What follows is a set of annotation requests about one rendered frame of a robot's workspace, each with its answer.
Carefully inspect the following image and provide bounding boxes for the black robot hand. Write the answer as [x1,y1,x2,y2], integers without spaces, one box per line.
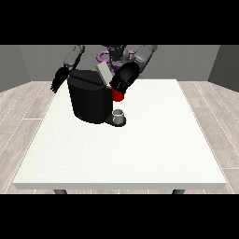
[49,65,71,94]
[108,62,141,96]

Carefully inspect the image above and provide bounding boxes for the pale grey machine lid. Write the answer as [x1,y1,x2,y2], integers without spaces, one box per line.
[95,61,115,86]

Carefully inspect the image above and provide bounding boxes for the black coffee machine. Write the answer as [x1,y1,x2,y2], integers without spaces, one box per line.
[66,69,128,127]

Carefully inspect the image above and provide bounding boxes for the grey robot trunk purple rings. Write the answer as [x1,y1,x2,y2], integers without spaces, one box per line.
[96,45,137,71]

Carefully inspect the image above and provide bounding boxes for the small grey cup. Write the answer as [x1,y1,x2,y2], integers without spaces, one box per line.
[112,108,126,124]

